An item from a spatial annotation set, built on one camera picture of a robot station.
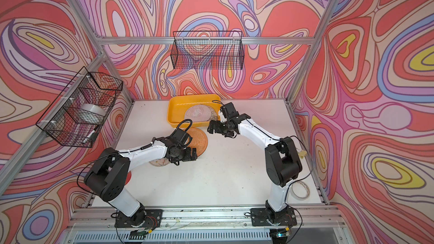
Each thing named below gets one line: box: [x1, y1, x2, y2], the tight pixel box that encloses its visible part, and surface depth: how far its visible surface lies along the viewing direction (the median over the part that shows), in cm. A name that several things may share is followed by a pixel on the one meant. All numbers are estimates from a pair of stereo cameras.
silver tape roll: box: [75, 103, 107, 125], surface depth 73 cm
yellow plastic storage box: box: [167, 93, 221, 129], surface depth 114 cm
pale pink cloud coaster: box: [184, 104, 217, 122], surface depth 113 cm
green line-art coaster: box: [205, 105, 219, 121], surface depth 113 cm
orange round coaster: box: [185, 127, 208, 158], surface depth 100 cm
